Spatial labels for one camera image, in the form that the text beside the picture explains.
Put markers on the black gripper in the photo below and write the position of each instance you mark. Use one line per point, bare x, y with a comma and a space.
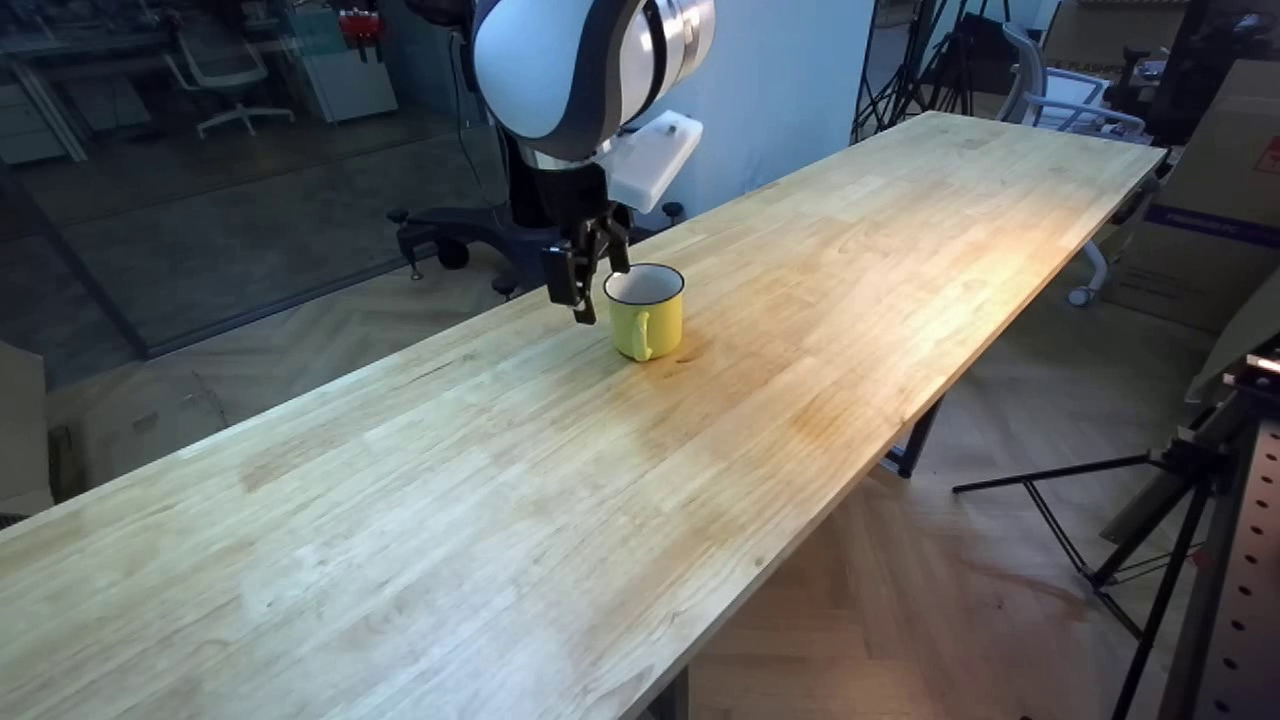
545, 192

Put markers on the yellow enamel mug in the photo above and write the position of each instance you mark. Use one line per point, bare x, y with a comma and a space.
650, 325

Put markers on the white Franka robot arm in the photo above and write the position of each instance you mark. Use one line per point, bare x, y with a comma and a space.
572, 64

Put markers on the white office desk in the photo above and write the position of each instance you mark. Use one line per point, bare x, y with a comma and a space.
341, 84

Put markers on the red office chair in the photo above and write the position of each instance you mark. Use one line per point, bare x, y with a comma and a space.
363, 24

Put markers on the black table leg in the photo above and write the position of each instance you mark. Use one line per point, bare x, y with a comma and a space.
912, 440

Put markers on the black light stand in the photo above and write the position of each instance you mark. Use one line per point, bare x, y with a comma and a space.
935, 52

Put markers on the white office chair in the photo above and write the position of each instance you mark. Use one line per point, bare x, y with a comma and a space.
225, 73

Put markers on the white table leg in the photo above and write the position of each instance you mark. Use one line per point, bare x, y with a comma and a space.
1089, 274

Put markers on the white plastic chair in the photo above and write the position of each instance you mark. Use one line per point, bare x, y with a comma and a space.
1066, 100

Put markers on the grey office desk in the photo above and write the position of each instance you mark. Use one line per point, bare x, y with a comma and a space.
40, 123

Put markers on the stacked cardboard boxes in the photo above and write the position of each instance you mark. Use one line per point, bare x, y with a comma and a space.
1201, 202

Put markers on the black bulky equipment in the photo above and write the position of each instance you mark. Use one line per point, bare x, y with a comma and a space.
1204, 61

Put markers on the perforated metal panel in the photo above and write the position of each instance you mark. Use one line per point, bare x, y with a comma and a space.
1245, 584

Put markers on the black wheeled robot pedestal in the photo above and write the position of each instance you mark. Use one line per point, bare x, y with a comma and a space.
454, 242

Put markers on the black camera tripod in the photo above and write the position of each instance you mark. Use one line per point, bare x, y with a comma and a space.
1162, 534

